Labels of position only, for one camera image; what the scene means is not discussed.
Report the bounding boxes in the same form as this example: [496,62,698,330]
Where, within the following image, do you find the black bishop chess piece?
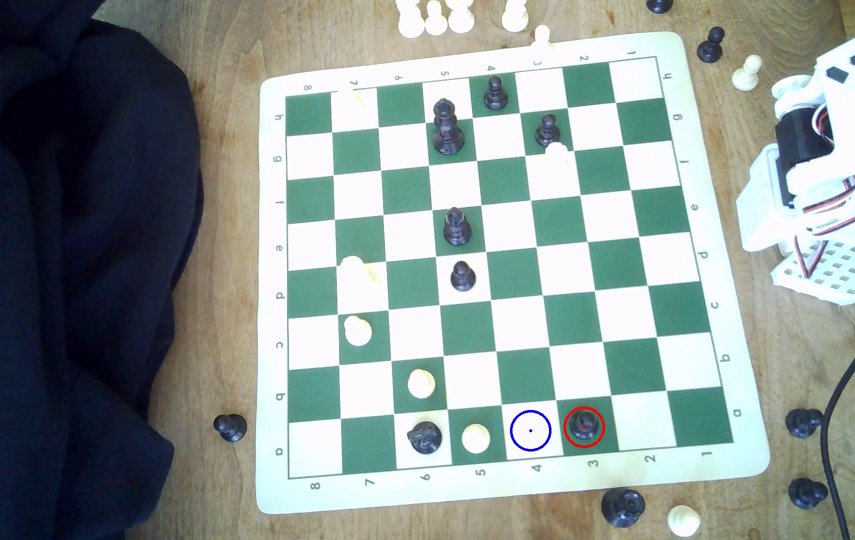
[443,207,474,248]

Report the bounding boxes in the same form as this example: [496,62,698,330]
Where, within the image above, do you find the large white chess piece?
[339,255,382,301]

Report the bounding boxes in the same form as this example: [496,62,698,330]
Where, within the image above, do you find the black knight chess piece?
[407,420,444,456]

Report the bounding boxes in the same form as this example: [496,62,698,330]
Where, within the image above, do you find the black king chess piece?
[431,98,466,157]

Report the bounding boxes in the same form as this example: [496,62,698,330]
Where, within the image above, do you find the dark navy cloth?
[0,0,205,540]

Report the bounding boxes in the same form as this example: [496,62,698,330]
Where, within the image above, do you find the white perforated plate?
[771,238,855,307]

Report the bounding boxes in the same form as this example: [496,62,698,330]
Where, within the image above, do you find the green and white chess mat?
[255,31,771,516]

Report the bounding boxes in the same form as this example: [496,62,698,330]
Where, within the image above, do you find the black pawn chess piece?
[785,408,825,440]
[534,114,562,148]
[696,27,726,64]
[787,477,830,510]
[571,408,600,444]
[483,75,510,112]
[213,413,249,444]
[449,260,477,293]

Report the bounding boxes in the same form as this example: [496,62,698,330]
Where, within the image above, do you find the black queen chess piece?
[600,488,647,529]

